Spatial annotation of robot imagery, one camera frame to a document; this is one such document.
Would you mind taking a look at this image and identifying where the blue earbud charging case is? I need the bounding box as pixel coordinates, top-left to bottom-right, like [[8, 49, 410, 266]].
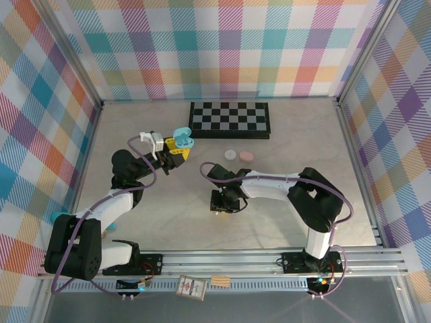
[[172, 127, 196, 149]]

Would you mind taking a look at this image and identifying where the folded black chessboard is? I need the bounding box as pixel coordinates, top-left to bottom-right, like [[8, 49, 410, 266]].
[[187, 102, 272, 140]]

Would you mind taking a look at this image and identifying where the playing card box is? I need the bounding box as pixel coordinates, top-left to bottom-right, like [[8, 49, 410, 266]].
[[175, 275, 207, 300]]

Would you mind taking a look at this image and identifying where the black controller board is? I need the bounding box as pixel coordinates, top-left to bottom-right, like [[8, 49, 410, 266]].
[[116, 277, 153, 293], [308, 276, 334, 293]]

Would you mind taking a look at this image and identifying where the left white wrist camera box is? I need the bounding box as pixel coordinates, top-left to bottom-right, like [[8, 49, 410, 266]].
[[139, 131, 165, 159]]

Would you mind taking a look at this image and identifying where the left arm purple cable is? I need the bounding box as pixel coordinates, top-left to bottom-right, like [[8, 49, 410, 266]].
[[51, 135, 159, 297]]

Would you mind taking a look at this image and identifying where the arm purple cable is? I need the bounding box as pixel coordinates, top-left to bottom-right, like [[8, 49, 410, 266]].
[[51, 135, 159, 297], [199, 161, 354, 299]]

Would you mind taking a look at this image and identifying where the aluminium side rail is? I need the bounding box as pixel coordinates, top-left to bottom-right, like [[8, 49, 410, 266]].
[[60, 102, 104, 253], [336, 100, 387, 248]]

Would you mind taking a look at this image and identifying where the aluminium mounting rail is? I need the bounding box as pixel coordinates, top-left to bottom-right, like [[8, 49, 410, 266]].
[[36, 247, 409, 280]]

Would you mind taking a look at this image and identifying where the slotted grey cable tray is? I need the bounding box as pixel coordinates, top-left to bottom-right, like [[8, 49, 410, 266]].
[[53, 281, 312, 293]]

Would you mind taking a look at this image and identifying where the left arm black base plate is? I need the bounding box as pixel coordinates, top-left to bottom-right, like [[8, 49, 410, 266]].
[[102, 254, 164, 277]]

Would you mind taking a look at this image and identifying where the teal plastic handle tool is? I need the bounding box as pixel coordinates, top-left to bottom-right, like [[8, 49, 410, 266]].
[[51, 211, 119, 234]]

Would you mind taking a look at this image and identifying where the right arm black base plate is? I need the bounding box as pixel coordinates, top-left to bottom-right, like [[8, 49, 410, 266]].
[[281, 251, 345, 274]]

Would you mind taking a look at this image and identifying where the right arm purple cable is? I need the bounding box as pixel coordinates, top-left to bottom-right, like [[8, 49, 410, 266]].
[[199, 161, 354, 299]]

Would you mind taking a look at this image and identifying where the aluminium frame post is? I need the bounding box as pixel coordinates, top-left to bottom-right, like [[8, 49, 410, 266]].
[[335, 0, 402, 108], [42, 0, 104, 108]]

